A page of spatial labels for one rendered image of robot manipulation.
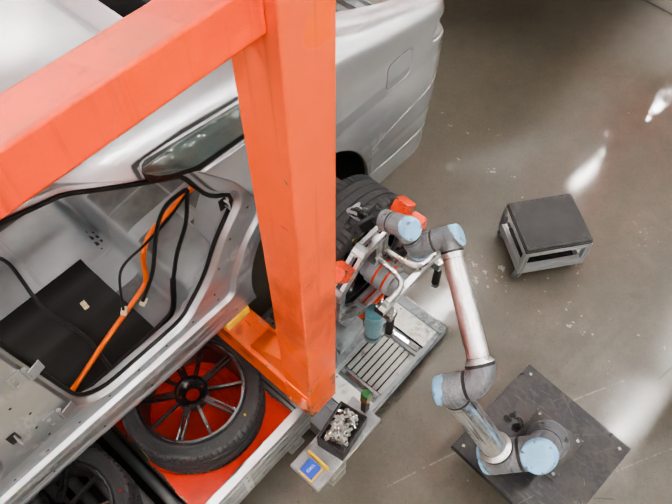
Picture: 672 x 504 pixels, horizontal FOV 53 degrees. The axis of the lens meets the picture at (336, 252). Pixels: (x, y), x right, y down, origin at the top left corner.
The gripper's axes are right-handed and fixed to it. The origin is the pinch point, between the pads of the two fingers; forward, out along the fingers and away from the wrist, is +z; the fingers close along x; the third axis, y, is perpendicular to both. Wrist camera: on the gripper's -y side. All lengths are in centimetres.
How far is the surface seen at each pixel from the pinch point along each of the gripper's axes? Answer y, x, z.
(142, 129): -52, 84, -4
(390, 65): 53, 36, 4
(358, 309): -14, -54, 11
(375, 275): -4.3, -34.1, -2.5
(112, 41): -72, 132, -96
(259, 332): -54, -36, 30
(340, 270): -20.8, -10.9, -9.8
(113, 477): -141, -42, 40
